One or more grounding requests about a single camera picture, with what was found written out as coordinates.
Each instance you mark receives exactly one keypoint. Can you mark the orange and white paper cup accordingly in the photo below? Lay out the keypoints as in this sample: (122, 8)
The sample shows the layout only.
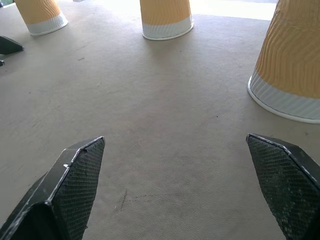
(41, 15)
(166, 18)
(290, 62)

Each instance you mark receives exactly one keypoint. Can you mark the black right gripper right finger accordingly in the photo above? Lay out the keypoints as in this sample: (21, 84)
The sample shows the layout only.
(290, 185)

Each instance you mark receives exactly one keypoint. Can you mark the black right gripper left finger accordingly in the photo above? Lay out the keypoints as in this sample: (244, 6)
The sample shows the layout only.
(62, 195)

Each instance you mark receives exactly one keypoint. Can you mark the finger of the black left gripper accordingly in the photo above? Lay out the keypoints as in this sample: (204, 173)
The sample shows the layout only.
(1, 63)
(8, 45)

